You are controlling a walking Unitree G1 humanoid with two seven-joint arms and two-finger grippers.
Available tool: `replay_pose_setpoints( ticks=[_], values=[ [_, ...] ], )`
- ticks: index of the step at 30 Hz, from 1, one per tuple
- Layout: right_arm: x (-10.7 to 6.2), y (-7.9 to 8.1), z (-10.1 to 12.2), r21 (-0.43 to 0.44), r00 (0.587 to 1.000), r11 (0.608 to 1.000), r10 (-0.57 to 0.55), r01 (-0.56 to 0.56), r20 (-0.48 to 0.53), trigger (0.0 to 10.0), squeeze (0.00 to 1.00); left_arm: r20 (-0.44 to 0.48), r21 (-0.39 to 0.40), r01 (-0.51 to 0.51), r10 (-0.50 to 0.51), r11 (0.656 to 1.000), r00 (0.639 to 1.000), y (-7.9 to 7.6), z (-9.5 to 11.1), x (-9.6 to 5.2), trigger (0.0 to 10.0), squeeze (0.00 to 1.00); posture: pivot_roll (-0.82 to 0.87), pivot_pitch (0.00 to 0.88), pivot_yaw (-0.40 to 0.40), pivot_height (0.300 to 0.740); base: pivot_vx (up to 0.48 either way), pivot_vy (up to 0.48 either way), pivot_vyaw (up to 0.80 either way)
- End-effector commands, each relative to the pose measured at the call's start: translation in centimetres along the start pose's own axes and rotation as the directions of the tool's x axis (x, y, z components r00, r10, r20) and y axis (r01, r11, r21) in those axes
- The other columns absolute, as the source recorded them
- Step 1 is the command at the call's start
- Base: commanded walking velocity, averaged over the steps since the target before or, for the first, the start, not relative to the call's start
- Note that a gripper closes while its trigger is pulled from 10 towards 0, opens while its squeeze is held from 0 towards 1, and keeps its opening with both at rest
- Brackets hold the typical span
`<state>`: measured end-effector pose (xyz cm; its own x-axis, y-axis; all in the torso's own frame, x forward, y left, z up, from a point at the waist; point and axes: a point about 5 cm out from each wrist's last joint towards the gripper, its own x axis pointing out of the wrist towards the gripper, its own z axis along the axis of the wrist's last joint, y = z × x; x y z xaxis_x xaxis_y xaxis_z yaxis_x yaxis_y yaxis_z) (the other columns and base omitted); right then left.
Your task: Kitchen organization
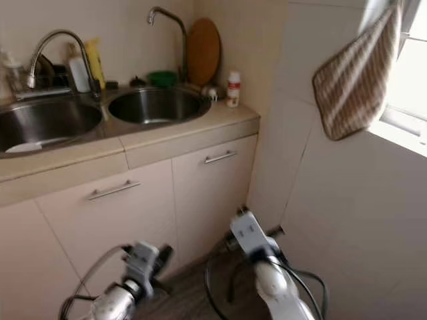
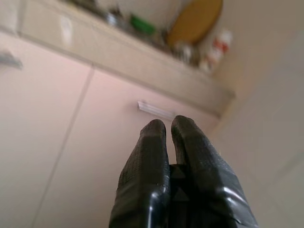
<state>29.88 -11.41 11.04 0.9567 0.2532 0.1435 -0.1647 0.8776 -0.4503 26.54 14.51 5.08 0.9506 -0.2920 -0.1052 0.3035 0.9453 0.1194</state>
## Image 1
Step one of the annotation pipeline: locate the steel wire sink rack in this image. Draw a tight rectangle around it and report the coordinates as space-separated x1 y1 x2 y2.
10 72 91 101

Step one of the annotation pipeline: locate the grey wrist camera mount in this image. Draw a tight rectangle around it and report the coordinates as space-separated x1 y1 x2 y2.
229 208 274 259
123 241 161 284

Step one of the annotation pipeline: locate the white pump bottle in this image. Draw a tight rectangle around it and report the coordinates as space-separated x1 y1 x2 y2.
67 43 91 94

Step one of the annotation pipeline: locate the tall curved steel faucet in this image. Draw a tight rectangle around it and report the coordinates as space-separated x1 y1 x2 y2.
149 7 189 84

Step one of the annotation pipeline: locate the yellow detergent bottle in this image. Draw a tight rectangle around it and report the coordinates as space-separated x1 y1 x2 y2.
84 38 106 91

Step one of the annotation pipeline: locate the wide beige cabinet door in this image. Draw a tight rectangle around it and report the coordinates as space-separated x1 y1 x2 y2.
40 159 177 294

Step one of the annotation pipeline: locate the white bottle with red label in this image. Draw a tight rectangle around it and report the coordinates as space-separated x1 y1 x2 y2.
226 71 242 108

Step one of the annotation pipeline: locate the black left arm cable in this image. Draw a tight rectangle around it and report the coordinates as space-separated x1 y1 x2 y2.
60 245 131 320

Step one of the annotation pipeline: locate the stainless steel double sink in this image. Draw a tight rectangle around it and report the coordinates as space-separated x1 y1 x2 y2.
0 85 214 161

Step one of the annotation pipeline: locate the short steel cabinet handle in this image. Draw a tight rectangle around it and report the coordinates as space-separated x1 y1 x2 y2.
203 149 238 165

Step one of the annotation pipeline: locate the green plastic bowl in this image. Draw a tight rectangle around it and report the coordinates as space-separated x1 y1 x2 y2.
148 70 178 88

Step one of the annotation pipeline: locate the steel sink stopper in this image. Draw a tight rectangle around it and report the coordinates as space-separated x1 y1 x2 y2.
200 83 224 101

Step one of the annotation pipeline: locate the narrow beige cabinet door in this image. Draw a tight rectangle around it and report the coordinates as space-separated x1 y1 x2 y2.
171 134 259 264

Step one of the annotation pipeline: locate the brown striped hanging towel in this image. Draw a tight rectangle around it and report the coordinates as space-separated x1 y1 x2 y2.
312 0 404 141

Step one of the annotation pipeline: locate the clear soap pump dispenser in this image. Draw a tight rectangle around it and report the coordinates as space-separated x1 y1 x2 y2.
3 50 29 94

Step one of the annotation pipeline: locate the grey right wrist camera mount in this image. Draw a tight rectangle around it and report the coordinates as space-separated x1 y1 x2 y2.
229 208 274 259

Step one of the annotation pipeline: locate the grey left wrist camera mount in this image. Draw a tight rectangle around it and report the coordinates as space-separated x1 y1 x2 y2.
123 241 161 284

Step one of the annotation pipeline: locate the flexible gooseneck steel faucet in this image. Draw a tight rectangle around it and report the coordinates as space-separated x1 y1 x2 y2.
27 29 103 101

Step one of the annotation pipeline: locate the round wooden cutting board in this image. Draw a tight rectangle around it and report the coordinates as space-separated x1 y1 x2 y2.
185 17 222 87

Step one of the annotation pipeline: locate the long steel cabinet handle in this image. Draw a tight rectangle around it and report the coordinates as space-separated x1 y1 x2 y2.
87 179 141 201

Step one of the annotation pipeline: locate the plain beige cabinet door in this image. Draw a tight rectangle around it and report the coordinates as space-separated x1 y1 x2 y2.
0 199 84 320

